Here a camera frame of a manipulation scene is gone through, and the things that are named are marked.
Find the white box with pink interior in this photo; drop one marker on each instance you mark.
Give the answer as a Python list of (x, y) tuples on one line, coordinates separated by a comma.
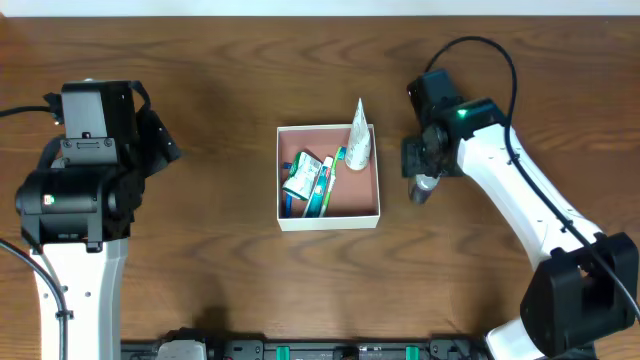
[(355, 198)]

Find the blue disposable razor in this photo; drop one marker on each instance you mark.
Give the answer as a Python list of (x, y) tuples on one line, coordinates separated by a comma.
[(288, 199)]

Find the green soap bar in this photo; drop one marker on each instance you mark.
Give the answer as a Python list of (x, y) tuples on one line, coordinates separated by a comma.
[(302, 175)]

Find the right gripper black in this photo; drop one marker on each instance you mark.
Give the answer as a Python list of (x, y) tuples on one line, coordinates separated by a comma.
[(413, 159)]

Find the white lotion tube gold cap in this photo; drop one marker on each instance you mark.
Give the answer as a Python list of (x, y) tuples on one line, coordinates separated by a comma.
[(359, 143)]

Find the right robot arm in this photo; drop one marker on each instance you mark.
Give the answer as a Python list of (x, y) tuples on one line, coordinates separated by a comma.
[(572, 300)]

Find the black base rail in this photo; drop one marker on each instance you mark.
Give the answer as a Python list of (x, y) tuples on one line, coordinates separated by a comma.
[(187, 343)]

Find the green and white toothbrush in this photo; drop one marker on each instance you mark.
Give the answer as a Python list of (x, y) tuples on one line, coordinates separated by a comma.
[(339, 156)]

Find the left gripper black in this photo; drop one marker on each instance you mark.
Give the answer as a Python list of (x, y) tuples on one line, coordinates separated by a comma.
[(157, 142)]

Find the clear foam soap pump bottle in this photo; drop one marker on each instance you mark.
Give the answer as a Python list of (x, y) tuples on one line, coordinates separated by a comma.
[(421, 187)]

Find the red green toothpaste tube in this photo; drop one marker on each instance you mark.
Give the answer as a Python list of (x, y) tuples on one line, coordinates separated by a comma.
[(314, 204)]

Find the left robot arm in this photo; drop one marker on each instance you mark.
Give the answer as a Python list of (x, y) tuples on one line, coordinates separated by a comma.
[(77, 206)]

